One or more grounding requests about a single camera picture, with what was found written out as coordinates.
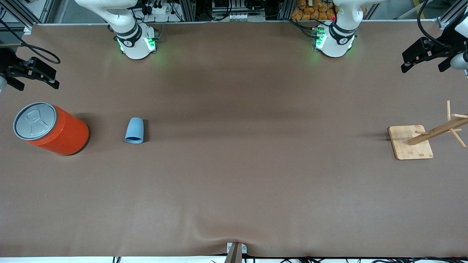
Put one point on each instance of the light blue plastic cup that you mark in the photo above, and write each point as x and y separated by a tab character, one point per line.
134	129

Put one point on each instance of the brown table mat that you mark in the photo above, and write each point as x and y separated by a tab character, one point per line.
234	175

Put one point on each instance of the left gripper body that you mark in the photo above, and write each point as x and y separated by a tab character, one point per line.
448	42

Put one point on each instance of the wooden cup rack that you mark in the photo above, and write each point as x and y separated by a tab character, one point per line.
409	146

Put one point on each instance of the orange can with grey lid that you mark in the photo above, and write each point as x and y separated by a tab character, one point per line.
67	135

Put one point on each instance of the aluminium frame profile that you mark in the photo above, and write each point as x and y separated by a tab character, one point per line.
22	14
451	16

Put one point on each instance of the bag of orange snacks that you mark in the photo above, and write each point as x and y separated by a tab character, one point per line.
310	11

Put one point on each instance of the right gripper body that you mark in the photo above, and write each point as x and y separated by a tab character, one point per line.
8	63

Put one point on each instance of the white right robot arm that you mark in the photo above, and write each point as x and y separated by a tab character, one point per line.
136	47

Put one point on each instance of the white power strip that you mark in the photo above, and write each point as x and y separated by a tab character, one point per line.
159	9
245	16

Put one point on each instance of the metal clamp bracket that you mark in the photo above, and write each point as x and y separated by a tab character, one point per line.
236	252

